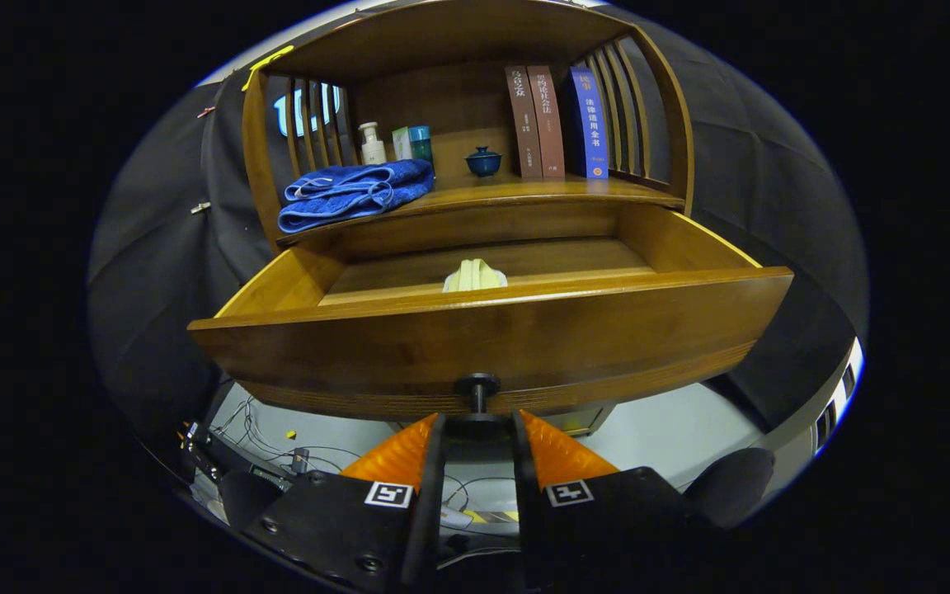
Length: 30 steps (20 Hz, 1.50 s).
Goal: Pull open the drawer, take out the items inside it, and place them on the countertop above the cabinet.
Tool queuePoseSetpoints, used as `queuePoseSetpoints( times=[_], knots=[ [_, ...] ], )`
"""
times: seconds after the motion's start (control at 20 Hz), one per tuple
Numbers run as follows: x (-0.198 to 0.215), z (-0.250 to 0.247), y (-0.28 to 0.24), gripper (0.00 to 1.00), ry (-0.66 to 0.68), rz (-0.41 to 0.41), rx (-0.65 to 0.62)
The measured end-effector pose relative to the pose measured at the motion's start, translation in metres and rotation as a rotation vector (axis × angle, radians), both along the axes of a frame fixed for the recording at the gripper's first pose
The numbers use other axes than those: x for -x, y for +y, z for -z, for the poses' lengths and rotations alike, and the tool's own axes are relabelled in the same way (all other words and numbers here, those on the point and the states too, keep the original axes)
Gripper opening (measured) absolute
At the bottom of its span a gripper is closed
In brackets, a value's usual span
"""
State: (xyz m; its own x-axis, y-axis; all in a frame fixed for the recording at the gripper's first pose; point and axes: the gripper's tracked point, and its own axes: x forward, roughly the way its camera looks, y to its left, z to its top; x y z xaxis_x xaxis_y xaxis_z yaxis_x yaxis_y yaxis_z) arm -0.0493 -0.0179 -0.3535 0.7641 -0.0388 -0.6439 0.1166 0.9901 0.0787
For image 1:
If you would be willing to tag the white and green tube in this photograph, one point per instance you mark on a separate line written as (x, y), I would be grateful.
(400, 144)

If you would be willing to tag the blue book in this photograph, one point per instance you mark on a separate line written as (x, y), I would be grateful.
(590, 124)

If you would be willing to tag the wooden cabinet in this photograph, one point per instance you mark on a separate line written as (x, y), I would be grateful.
(442, 33)

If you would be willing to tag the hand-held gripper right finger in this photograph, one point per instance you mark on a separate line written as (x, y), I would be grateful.
(526, 495)

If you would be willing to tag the wooden drawer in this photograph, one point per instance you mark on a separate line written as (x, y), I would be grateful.
(483, 338)

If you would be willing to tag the blue folded towel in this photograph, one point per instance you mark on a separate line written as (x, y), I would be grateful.
(343, 194)

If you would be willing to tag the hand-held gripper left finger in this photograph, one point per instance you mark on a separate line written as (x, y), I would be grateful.
(430, 495)

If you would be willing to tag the wooden countertop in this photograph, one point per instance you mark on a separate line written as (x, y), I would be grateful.
(508, 191)

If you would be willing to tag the white pump bottle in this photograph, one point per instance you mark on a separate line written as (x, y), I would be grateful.
(373, 150)

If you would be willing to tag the yellow-green scrub brush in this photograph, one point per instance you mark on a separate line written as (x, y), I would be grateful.
(475, 276)

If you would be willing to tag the white vented appliance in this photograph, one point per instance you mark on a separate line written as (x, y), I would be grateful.
(842, 396)

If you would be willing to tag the blue lidded teacup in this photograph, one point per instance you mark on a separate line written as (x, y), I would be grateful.
(483, 163)

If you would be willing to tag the reddish brown book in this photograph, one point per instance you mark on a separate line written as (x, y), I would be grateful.
(549, 124)

